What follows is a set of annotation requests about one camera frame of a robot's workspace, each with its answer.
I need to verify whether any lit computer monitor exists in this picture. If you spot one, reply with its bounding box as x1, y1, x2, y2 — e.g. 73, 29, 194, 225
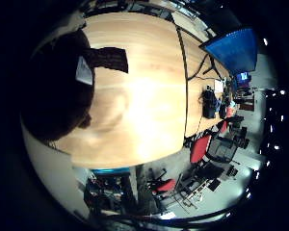
236, 71, 251, 84

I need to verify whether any dark brown plush toy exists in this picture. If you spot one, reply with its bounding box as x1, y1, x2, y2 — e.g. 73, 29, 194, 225
20, 30, 96, 142

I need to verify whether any black bag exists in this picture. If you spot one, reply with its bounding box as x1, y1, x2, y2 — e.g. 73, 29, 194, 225
200, 89, 219, 120

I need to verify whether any cluttered equipment cart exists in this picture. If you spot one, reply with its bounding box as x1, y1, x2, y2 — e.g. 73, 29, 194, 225
83, 174, 137, 217

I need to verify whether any black cable on table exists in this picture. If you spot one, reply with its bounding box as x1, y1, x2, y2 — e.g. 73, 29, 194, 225
186, 54, 231, 82

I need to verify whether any adjoining wooden table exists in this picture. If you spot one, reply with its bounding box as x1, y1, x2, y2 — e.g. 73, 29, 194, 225
175, 25, 232, 139

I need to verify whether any blue partition screen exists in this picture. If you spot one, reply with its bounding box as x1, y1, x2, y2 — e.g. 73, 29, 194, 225
199, 28, 259, 76

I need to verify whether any grey and black office chair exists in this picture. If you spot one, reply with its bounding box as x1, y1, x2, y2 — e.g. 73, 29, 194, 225
206, 135, 249, 164

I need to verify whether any white paper sheet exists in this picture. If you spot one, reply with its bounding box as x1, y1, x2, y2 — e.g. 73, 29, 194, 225
214, 80, 224, 94

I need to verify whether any red chair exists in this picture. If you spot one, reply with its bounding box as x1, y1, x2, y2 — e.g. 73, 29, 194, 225
190, 134, 213, 165
151, 178, 177, 193

